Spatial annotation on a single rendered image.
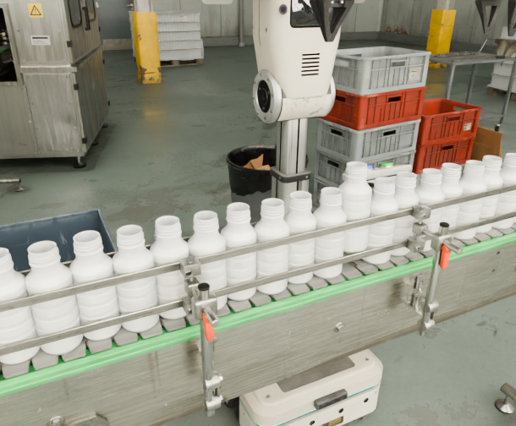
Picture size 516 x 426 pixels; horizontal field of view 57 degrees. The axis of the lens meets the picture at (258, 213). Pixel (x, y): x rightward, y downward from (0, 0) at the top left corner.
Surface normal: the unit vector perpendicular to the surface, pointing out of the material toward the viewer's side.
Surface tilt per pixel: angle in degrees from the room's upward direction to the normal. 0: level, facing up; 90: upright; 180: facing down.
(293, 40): 90
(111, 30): 90
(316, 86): 90
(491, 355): 0
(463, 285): 90
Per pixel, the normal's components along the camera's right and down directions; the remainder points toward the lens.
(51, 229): 0.43, 0.40
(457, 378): 0.01, -0.90
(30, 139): 0.14, 0.45
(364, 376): 0.23, -0.57
